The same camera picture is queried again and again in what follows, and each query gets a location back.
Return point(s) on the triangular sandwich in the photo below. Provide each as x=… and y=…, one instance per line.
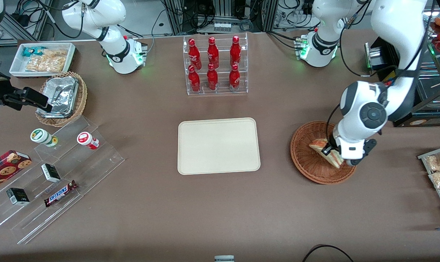
x=316, y=144

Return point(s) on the clear bag of crackers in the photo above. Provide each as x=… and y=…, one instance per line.
x=47, y=62

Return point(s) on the white power strip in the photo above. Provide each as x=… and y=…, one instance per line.
x=222, y=26

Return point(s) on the small grey object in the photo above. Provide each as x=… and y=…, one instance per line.
x=224, y=258

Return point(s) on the white rectangular bin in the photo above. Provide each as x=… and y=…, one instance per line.
x=18, y=67

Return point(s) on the clear acrylic bottle rack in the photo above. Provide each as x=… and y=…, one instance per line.
x=223, y=89

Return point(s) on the red lid white cup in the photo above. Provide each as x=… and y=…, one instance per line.
x=86, y=139

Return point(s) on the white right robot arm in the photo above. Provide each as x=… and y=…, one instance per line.
x=96, y=14

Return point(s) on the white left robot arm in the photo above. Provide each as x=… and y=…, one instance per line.
x=398, y=29

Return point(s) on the aluminium frame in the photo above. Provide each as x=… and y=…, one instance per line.
x=174, y=16

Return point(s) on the silver foil container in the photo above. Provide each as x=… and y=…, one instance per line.
x=59, y=96

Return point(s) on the teal snack packet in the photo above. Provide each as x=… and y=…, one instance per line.
x=32, y=51

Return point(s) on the snickers bar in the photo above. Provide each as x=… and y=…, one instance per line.
x=59, y=194

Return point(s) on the beige plastic tray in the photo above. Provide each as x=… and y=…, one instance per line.
x=218, y=146

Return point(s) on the round brown wicker basket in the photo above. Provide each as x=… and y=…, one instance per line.
x=303, y=163

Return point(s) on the green lid white cup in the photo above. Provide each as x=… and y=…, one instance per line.
x=41, y=136

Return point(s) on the oval tan wicker basket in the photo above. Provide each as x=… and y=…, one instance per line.
x=82, y=98

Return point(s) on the red cookie box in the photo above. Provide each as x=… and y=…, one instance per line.
x=5, y=169

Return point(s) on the red cola bottle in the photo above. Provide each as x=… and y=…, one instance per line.
x=213, y=54
x=194, y=54
x=235, y=52
x=212, y=78
x=234, y=78
x=194, y=80

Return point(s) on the small black box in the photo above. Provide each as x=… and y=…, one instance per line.
x=50, y=173
x=18, y=196

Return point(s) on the clear acrylic stepped shelf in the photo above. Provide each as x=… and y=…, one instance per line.
x=96, y=163

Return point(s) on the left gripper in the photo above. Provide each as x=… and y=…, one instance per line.
x=329, y=148

